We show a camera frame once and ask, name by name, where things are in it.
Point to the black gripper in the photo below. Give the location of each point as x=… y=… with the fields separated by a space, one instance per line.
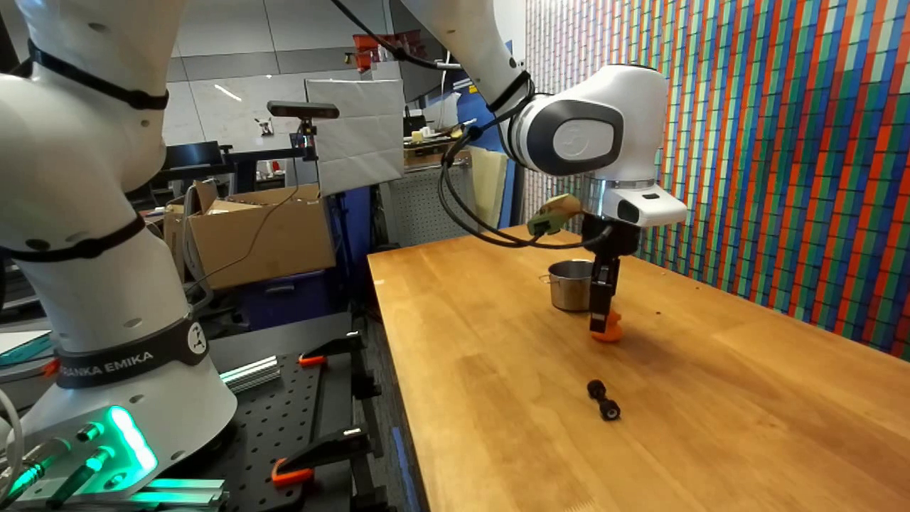
x=613 y=237

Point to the silver metal cup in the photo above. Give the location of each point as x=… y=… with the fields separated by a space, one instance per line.
x=569 y=284

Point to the small black dumbbell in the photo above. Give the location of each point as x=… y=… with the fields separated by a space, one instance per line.
x=603 y=399

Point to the orange black clamp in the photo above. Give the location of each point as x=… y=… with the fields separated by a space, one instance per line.
x=327 y=350
x=313 y=459

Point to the black perforated breadboard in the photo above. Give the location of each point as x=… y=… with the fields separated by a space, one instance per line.
x=284 y=417

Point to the brown cardboard box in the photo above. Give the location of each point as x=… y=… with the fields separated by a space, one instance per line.
x=256 y=237

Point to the silver aluminium extrusion bar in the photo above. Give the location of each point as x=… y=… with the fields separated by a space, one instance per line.
x=250 y=372

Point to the black camera on stand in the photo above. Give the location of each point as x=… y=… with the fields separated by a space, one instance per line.
x=301 y=109

